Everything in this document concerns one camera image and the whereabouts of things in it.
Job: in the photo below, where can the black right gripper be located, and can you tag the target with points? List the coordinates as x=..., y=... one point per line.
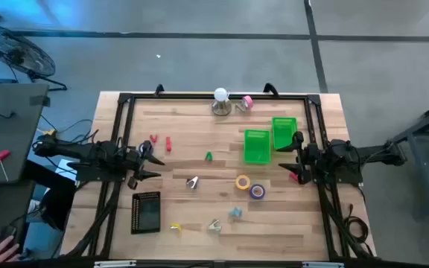
x=314, y=160

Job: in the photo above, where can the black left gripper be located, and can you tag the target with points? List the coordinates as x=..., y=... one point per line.
x=133, y=164

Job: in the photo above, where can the red stapler remover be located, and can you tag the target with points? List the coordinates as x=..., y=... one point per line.
x=154, y=140

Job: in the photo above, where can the black mesh basket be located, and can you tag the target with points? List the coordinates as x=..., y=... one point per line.
x=145, y=214

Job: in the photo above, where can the green stapler remover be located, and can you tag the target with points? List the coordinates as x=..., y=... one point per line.
x=208, y=158

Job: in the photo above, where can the purple tape roll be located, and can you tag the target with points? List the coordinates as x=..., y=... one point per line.
x=251, y=191

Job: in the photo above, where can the yellow stapler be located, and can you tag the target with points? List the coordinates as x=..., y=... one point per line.
x=176, y=226

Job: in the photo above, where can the yellow tape roll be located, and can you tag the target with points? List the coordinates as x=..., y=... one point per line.
x=237, y=182

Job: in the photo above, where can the pink tape roll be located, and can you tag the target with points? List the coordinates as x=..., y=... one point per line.
x=248, y=100

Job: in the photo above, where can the silver stapler remover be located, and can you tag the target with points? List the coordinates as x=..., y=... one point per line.
x=240, y=107

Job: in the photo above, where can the light blue stapler remover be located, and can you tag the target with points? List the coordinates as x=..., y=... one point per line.
x=236, y=212

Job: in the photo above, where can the cream stapler remover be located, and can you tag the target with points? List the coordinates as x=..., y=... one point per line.
x=214, y=225

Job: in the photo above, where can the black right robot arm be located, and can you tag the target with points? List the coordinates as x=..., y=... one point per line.
x=367, y=152

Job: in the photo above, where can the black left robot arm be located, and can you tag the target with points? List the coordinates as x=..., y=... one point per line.
x=88, y=150

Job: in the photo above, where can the green plastic basket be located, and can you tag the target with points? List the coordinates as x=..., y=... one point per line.
x=283, y=132
x=257, y=147

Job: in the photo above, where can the white paper sheet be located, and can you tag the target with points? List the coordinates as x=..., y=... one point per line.
x=65, y=167

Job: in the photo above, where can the brass lamp with white bulb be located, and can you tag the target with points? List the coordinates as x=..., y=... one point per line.
x=221, y=106

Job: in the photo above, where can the person's leg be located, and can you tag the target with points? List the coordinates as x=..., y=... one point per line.
x=56, y=197

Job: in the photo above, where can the person's shoe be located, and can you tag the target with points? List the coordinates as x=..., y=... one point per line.
x=35, y=208

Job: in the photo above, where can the dark metal cart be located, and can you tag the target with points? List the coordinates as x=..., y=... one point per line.
x=423, y=156

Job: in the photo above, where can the gray desk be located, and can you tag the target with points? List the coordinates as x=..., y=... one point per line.
x=9, y=123

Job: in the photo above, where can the black computer mouse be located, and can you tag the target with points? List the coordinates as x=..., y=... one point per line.
x=6, y=233

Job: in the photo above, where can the black floor fan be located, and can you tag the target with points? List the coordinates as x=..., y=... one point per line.
x=17, y=52

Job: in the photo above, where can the black table frame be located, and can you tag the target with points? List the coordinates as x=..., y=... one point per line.
x=181, y=96

